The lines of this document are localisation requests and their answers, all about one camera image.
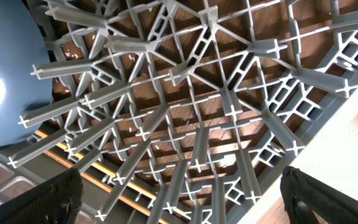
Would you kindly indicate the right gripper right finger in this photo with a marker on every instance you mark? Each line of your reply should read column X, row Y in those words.
column 305, row 197

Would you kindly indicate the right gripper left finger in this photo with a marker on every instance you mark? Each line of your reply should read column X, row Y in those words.
column 57, row 200

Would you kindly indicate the wooden chopstick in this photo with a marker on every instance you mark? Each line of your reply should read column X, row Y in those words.
column 106, row 187
column 104, row 169

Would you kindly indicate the large blue plate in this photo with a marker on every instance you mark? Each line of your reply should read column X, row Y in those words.
column 21, row 47

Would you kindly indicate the grey dishwasher rack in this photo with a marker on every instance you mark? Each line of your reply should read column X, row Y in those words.
column 201, row 102

